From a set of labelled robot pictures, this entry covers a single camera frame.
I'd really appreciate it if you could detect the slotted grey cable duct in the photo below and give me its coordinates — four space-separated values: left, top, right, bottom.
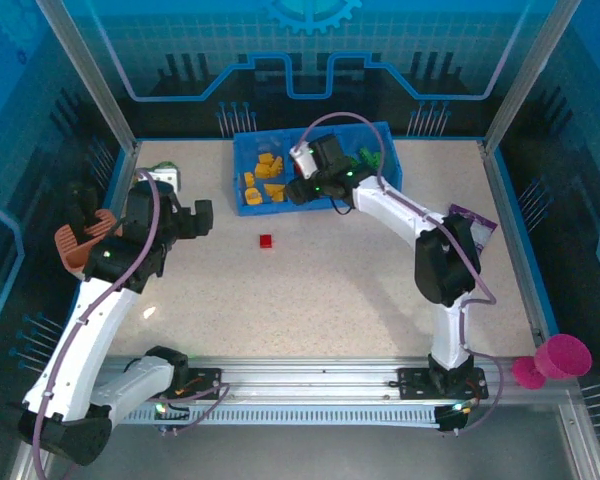
114 403 444 429

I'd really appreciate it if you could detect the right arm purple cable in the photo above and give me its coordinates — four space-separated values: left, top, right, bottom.
299 112 505 435

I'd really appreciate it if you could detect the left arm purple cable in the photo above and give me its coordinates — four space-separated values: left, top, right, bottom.
32 168 231 480

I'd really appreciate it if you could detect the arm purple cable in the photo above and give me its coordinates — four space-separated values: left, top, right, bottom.
32 168 231 480
299 112 505 435

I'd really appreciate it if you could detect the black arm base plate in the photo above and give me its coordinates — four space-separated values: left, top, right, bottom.
169 366 225 401
396 366 490 401

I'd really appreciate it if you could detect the purple foil bag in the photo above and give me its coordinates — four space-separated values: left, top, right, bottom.
448 202 499 257

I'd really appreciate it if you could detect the pink cup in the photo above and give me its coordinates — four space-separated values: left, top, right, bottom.
511 333 594 392

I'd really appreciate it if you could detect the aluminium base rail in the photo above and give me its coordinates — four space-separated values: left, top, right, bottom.
39 355 581 409

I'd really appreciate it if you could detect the black tool in holder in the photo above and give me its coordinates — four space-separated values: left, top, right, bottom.
64 182 101 241

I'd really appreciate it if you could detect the aluminium frame post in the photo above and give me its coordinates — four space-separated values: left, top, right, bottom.
481 0 570 154
34 0 140 154

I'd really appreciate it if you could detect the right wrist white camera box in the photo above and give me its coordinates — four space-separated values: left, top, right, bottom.
288 141 317 180

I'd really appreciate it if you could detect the terracotta cream slotted holder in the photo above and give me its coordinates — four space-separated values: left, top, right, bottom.
53 207 126 281

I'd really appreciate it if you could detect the blue three-compartment plastic bin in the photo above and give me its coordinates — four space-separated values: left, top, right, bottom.
232 121 405 218

